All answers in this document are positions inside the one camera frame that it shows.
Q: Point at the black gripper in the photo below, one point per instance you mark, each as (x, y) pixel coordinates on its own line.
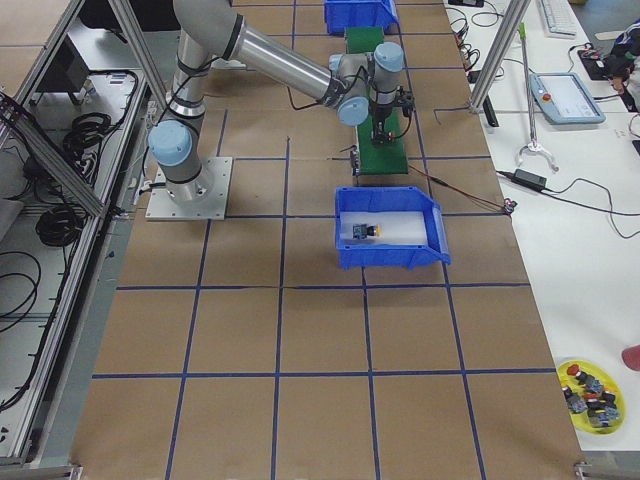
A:
(382, 113)

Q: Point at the yellow push button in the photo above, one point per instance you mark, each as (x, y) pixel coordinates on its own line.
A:
(365, 231)

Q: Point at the yellow plate of buttons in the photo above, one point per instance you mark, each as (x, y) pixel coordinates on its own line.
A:
(595, 402)

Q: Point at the green conveyor belt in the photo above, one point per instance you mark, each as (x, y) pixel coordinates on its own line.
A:
(369, 158)

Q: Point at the blue bin right side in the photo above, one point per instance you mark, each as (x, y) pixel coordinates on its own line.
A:
(379, 199)

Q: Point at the blue bin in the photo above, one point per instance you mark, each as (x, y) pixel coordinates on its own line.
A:
(342, 14)
(379, 199)

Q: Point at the white foam pad right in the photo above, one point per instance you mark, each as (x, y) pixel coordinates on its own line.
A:
(397, 227)

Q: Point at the blue bin left side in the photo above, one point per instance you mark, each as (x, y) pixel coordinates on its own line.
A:
(342, 14)

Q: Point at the black power adapter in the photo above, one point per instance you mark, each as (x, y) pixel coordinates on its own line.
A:
(529, 180)

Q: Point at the teach pendant tablet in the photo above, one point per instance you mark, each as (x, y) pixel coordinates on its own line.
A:
(564, 99)

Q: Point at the white keyboard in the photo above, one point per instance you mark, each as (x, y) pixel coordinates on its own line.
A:
(557, 18)

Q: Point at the green handled grabber tool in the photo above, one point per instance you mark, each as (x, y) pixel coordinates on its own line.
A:
(533, 147)

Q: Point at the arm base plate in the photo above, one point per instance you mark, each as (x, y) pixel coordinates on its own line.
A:
(204, 198)

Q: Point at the aluminium frame post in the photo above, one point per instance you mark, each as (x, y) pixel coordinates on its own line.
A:
(512, 18)

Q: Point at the aluminium side frame rail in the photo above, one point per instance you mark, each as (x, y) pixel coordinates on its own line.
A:
(51, 158)

